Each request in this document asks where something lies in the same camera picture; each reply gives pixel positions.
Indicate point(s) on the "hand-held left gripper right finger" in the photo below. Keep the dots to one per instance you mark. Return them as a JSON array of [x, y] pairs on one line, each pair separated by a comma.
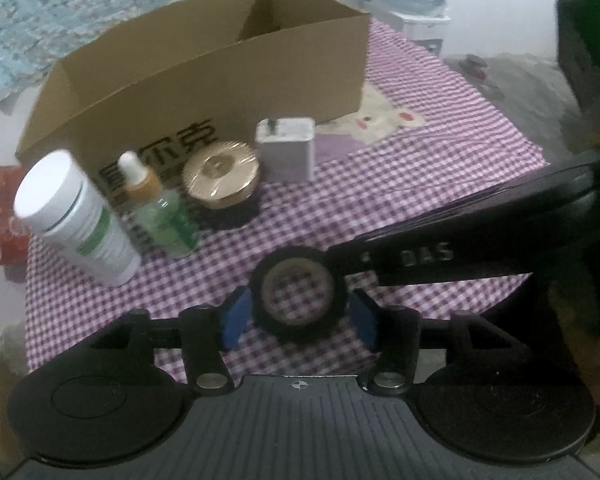
[[365, 317]]

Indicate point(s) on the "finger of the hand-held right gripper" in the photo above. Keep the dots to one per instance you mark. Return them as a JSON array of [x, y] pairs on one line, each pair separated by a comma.
[[430, 255]]

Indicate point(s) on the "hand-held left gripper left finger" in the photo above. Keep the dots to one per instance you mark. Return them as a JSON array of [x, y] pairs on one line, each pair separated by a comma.
[[237, 317]]

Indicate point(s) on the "black tape roll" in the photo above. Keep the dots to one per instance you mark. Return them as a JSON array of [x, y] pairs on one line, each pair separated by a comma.
[[260, 310]]

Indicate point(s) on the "green dropper bottle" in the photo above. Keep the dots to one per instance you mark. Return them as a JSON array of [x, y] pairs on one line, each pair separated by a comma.
[[165, 215]]

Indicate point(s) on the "gold-lidded dark jar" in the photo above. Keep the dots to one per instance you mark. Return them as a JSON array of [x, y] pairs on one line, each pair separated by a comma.
[[220, 172]]

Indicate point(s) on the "white charger adapter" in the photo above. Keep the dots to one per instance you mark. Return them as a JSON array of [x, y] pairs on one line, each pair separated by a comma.
[[286, 155]]

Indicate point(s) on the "brown cardboard box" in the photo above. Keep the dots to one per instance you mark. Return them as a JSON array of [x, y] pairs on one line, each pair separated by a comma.
[[230, 85]]

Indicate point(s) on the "purple checked tablecloth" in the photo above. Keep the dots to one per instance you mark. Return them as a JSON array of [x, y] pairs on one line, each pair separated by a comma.
[[405, 150]]

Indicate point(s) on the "white pill bottle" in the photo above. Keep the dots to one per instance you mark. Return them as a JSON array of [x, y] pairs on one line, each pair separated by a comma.
[[85, 225]]

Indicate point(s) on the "red gift bag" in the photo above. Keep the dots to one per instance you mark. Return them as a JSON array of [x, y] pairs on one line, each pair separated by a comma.
[[7, 230]]

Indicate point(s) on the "teal floral cloth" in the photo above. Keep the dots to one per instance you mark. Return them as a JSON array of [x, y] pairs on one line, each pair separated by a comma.
[[55, 20]]

